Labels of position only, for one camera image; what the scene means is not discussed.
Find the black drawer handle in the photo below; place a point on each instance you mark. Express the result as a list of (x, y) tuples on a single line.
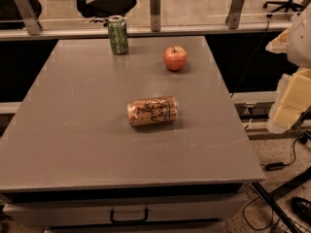
[(129, 216)]

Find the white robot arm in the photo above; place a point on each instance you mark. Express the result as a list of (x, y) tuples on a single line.
[(295, 41)]

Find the red apple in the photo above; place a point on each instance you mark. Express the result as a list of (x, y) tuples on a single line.
[(175, 58)]

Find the metal railing post right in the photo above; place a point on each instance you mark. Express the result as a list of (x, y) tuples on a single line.
[(233, 18)]

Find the green soda can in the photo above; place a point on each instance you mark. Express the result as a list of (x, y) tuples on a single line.
[(117, 34)]

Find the metal railing post middle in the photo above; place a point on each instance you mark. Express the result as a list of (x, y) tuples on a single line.
[(155, 15)]

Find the metal railing post left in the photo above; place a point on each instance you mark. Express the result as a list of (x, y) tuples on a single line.
[(31, 22)]

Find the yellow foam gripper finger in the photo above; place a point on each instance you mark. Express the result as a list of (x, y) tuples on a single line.
[(293, 98)]

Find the grey cabinet drawer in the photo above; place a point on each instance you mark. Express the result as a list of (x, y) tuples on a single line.
[(96, 212)]

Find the metal railing post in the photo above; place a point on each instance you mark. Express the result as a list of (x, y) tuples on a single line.
[(31, 22), (233, 18), (155, 15)]

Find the black shoe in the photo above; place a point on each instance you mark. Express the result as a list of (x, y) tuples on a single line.
[(302, 208)]

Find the orange soda can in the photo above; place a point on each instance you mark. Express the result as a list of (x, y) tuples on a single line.
[(153, 111)]

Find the black power adapter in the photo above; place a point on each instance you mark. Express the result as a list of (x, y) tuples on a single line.
[(274, 166)]

